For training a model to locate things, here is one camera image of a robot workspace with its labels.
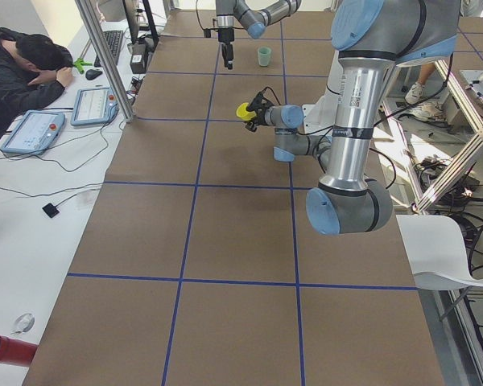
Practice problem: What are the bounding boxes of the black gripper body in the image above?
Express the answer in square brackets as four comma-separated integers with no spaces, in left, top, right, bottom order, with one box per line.
[218,26,234,46]
[251,100,270,126]

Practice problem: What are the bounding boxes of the yellow plastic cup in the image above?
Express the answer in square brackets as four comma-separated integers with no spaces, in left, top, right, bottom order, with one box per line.
[236,102,257,121]

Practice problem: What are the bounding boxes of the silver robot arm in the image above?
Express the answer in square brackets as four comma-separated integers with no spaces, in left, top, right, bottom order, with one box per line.
[236,1,460,235]
[215,0,302,70]

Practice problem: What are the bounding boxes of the green plastic cup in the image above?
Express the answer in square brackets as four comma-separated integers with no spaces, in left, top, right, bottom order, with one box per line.
[257,47,272,67]

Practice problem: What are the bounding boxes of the black power adapter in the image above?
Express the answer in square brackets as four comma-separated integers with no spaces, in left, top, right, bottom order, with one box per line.
[130,43,148,74]

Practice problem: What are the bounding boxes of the black keyboard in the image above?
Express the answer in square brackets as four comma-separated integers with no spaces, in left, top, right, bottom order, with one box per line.
[102,30,124,65]

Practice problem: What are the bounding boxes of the black computer mouse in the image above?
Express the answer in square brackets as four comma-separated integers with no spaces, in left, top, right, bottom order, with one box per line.
[85,69,102,80]

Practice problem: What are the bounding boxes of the far blue teach pendant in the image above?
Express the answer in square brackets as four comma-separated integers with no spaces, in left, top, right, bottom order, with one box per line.
[70,87,118,126]

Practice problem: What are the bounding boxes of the blue teach pendant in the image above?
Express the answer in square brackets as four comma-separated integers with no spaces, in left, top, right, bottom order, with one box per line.
[0,110,66,155]
[70,87,118,126]

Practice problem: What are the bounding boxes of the green tool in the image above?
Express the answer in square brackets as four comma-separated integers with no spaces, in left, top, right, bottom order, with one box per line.
[72,57,93,74]

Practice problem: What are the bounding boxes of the person in black jacket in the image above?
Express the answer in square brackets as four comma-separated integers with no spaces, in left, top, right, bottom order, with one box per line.
[0,27,73,138]

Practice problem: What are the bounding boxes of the near blue teach pendant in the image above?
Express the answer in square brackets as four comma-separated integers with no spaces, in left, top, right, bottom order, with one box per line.
[0,110,66,155]

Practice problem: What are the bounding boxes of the small black square device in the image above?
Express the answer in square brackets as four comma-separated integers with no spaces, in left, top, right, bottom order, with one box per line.
[42,203,60,219]

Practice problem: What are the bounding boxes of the white chair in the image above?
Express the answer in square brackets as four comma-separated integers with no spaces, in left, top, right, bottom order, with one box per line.
[396,215,483,290]

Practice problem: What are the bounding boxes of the red cylinder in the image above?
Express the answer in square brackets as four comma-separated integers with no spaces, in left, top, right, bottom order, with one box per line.
[0,335,38,367]

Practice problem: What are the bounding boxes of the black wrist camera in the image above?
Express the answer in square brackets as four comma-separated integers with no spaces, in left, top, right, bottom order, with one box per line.
[202,27,218,39]

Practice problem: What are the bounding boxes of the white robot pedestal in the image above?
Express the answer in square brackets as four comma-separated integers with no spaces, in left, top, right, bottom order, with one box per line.
[303,51,343,133]

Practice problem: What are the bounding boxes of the aluminium frame post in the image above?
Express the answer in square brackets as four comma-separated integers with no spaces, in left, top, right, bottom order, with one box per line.
[75,0,134,123]

